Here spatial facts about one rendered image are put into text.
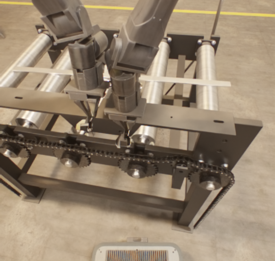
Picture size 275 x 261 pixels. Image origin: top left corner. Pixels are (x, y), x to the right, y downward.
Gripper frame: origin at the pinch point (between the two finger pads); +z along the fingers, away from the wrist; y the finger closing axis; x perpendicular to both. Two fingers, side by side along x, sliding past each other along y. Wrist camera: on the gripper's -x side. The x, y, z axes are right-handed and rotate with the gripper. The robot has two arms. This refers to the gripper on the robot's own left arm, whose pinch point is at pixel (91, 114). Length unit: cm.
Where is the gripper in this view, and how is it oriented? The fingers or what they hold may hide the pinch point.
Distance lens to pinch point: 59.3
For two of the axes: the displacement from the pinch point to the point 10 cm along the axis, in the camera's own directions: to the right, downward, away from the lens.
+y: -9.9, -1.1, 1.3
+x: -1.7, 6.2, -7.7
